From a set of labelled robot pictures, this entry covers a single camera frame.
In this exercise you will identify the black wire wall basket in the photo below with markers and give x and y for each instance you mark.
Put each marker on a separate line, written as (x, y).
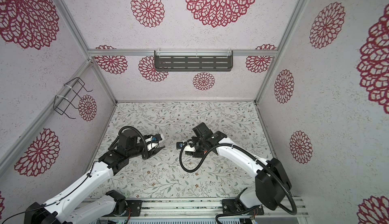
(72, 91)

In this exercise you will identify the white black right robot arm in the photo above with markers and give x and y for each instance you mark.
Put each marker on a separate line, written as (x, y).
(271, 183)

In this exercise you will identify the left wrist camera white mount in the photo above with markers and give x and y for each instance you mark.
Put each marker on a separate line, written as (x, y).
(154, 141)

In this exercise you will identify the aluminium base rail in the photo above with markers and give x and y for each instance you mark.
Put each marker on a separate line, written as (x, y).
(200, 208)

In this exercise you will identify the dark grey wall shelf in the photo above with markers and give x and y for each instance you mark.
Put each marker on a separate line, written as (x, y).
(165, 61)

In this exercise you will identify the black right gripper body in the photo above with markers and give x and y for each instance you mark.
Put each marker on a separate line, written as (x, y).
(199, 145)

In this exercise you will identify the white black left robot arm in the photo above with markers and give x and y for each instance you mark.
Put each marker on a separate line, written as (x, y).
(64, 207)

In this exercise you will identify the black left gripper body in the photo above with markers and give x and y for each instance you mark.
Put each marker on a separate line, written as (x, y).
(141, 149)

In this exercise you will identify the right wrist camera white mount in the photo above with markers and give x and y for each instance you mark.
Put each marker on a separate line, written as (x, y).
(187, 147)

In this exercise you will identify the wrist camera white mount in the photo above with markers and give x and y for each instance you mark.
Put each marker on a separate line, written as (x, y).
(154, 141)
(187, 147)

